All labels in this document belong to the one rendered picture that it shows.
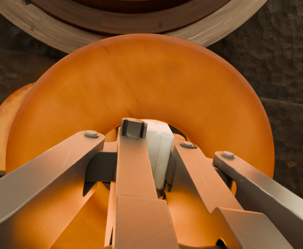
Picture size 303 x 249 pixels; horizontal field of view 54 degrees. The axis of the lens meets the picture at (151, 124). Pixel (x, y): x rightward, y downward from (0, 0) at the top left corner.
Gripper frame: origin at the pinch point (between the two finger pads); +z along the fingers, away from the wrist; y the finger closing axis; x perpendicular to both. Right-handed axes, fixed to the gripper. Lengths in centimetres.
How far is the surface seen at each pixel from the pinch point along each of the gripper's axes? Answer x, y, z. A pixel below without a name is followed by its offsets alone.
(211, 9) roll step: 11.5, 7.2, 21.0
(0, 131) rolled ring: -9.8, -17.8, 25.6
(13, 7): 7.1, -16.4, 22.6
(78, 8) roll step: 8.3, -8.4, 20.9
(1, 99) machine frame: -6.5, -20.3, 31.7
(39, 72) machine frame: -1.4, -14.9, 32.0
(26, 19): 6.0, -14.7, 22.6
